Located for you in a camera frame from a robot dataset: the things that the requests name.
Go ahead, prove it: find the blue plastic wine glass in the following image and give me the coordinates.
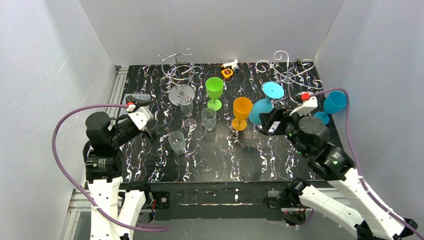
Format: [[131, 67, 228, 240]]
[[313, 91, 348, 125], [248, 81, 285, 125]]

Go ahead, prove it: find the chrome glass rack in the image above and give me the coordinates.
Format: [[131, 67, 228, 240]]
[[156, 48, 197, 107], [254, 50, 325, 103]]

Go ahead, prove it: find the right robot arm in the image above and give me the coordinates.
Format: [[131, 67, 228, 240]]
[[259, 109, 418, 240]]

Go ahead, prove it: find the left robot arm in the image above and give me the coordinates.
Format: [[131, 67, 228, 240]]
[[84, 95, 154, 240]]

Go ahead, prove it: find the orange plastic wine glass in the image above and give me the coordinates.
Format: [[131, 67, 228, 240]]
[[231, 96, 253, 131]]

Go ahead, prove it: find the green plastic wine glass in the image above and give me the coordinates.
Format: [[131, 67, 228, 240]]
[[205, 77, 224, 111]]

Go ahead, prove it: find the clear plastic screw box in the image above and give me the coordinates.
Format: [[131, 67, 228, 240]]
[[117, 92, 153, 117]]

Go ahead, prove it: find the clear stemless glass front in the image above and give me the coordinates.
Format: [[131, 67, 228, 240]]
[[168, 131, 186, 154]]

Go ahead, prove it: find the clear stemless glass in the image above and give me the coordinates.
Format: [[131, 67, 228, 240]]
[[201, 107, 217, 131], [168, 131, 186, 154]]

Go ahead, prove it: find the tall clear champagne flute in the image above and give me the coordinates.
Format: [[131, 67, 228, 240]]
[[179, 94, 197, 131]]

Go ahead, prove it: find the clear stemless glass centre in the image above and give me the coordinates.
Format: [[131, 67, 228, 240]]
[[201, 107, 217, 131]]

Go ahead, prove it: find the yellow tape measure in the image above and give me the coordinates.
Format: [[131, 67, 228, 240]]
[[221, 68, 234, 79]]

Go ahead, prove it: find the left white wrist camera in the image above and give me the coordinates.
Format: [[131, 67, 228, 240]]
[[126, 104, 155, 131]]

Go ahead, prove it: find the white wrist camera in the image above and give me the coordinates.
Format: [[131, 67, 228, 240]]
[[289, 91, 318, 117], [126, 104, 155, 131]]

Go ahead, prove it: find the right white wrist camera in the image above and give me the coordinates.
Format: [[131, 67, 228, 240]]
[[289, 91, 318, 117]]

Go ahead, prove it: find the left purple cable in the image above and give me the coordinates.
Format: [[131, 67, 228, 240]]
[[51, 103, 170, 233]]

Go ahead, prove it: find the purple cable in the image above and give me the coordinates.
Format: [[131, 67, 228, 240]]
[[51, 103, 170, 233], [308, 88, 424, 240]]

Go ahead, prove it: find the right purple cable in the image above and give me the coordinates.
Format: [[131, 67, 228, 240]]
[[308, 88, 424, 240]]

